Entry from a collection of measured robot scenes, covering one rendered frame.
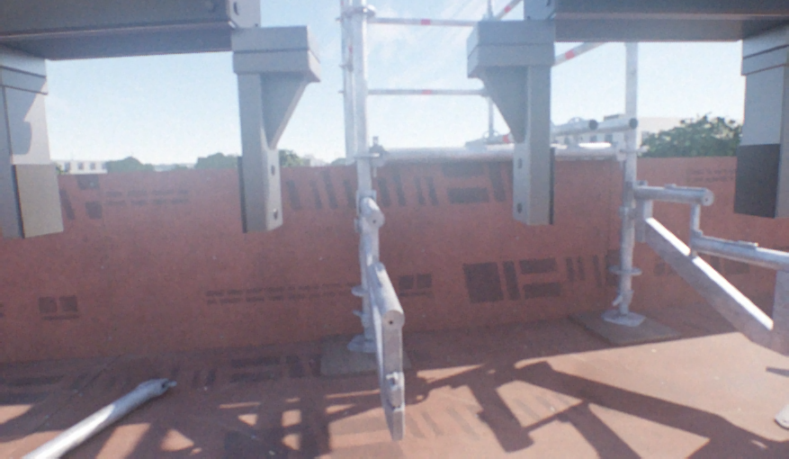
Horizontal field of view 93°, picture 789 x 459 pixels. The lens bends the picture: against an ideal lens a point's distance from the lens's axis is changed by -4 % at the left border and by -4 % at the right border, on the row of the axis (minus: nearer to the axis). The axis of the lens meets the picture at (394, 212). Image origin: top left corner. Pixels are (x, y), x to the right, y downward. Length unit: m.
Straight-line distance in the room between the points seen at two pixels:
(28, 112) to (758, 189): 0.41
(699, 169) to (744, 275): 0.61
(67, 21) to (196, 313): 1.53
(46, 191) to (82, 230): 1.52
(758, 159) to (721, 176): 2.07
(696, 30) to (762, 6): 0.03
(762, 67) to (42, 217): 0.41
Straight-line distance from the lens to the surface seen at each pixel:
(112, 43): 0.27
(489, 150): 1.53
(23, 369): 2.00
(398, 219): 1.58
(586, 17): 0.23
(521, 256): 1.77
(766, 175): 0.29
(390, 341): 0.88
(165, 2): 0.23
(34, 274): 1.94
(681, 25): 0.27
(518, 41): 0.22
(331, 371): 1.42
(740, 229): 2.49
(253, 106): 0.22
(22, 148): 0.29
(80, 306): 1.89
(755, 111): 0.30
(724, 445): 1.34
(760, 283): 2.66
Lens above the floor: 0.69
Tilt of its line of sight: 7 degrees down
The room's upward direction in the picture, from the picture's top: 2 degrees counter-clockwise
